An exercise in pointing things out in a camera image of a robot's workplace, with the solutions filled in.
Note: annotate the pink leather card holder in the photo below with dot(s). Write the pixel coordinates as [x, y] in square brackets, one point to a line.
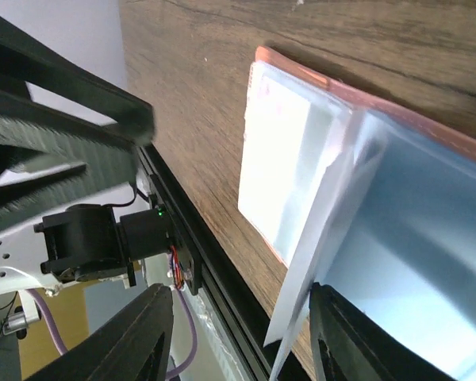
[392, 227]

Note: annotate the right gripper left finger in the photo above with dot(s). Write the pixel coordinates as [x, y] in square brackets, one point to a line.
[132, 345]

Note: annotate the black aluminium front rail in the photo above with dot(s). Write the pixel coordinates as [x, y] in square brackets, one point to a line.
[243, 318]

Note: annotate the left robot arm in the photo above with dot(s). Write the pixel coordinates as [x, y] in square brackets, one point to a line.
[75, 241]

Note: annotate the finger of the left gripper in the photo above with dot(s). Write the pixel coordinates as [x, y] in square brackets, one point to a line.
[91, 38]
[101, 160]

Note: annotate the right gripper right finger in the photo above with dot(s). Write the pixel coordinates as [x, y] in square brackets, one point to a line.
[347, 345]

